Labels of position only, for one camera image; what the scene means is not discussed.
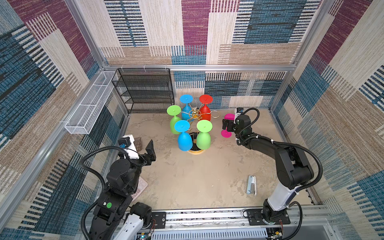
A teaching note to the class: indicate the pink wine glass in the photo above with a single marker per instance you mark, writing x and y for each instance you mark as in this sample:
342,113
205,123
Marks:
225,133

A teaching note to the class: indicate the gold wine glass rack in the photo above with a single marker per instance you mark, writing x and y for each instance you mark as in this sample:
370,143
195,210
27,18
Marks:
195,115

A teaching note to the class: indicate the white mesh wall basket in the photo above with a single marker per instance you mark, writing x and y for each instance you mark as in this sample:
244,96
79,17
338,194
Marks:
87,112

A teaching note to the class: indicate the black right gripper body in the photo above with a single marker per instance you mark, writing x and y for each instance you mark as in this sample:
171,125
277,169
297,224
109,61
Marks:
231,126

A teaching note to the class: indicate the blue front wine glass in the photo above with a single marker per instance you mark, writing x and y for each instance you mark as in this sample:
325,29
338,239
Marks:
185,141

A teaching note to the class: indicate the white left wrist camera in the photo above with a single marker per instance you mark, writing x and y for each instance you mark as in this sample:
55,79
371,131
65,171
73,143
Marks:
127,143

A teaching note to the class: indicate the green wine glass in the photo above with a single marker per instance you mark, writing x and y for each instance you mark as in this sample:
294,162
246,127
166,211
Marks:
203,137
174,111

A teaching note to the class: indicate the green back wine glass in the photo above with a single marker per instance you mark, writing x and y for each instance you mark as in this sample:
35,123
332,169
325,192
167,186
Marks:
174,111

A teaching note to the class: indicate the green front wine glass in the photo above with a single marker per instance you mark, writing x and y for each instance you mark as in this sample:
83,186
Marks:
203,137

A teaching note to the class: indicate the black wire shelf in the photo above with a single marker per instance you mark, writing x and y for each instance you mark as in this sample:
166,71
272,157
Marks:
145,90

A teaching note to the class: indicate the silver stapler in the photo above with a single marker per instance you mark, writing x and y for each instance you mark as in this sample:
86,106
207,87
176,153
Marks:
251,186

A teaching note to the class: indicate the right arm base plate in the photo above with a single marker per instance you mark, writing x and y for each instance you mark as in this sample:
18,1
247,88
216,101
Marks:
260,217

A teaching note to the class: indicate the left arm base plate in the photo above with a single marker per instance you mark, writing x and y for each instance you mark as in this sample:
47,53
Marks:
158,221

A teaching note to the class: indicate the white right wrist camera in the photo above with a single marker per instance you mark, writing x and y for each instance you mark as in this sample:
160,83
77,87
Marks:
238,112

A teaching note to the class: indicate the red wine glass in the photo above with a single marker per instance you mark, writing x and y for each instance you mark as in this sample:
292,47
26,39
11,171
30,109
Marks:
206,113

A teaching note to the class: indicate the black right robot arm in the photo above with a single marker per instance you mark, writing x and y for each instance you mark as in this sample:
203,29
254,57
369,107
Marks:
297,167

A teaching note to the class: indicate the aluminium mounting rail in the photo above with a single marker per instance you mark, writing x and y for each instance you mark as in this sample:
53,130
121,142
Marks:
307,223

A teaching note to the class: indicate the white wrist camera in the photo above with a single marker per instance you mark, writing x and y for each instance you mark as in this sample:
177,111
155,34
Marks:
127,143
238,112

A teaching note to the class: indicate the blue back wine glass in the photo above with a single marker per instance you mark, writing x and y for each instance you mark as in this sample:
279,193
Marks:
186,99

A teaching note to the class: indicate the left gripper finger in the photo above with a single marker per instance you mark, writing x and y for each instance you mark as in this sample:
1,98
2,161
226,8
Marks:
150,148
150,157

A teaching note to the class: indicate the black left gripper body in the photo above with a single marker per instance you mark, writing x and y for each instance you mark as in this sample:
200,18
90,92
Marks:
142,161

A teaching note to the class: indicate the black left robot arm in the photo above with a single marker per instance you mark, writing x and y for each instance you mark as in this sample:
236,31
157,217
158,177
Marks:
112,214

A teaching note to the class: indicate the blue wine glass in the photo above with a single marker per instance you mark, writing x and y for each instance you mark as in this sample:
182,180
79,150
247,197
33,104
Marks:
186,99
185,141

